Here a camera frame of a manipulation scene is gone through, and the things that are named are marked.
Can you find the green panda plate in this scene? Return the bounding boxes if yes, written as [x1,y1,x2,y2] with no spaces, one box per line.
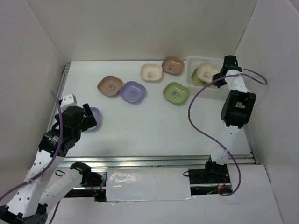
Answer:
[163,82,189,104]
[191,68,208,86]

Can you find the purple panda plate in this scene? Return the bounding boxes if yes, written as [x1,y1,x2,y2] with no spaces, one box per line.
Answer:
[119,81,146,103]
[85,107,100,133]

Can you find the cream panda plate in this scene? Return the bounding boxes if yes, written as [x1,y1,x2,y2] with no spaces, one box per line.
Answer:
[197,62,221,83]
[141,63,163,82]

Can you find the purple panda plate middle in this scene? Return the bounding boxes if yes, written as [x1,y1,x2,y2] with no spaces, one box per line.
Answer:
[119,81,146,103]

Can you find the white plastic basket bin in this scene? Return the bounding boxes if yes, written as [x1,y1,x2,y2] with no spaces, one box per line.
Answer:
[185,56,223,94]

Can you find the cream panda plate front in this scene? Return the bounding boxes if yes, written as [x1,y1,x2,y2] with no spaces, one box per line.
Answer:
[197,62,221,83]

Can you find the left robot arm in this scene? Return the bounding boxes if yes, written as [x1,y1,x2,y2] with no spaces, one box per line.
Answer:
[0,104,102,224]

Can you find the brown panda plate left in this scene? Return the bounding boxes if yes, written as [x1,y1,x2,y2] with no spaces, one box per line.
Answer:
[97,76,123,97]

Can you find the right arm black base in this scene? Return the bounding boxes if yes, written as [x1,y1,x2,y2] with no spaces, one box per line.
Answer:
[183,161,233,196]

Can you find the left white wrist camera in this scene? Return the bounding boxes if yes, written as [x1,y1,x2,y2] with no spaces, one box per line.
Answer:
[59,94,77,112]

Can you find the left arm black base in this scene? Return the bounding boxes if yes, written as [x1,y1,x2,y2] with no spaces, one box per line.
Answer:
[65,161,107,202]

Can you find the cream panda plate back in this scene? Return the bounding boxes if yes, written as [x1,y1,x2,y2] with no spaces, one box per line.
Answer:
[141,63,163,82]

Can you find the brown panda plate back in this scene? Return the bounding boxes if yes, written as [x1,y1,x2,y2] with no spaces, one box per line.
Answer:
[162,56,185,75]

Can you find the purple panda plate near left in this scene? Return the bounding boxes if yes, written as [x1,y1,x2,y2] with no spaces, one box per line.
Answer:
[85,107,100,133]

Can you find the white taped cover panel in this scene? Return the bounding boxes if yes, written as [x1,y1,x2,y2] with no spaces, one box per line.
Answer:
[106,168,191,202]

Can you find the brown panda plate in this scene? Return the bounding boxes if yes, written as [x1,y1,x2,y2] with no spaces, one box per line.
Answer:
[162,56,185,75]
[97,76,123,97]

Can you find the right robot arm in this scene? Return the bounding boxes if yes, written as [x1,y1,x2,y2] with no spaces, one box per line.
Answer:
[203,55,256,183]

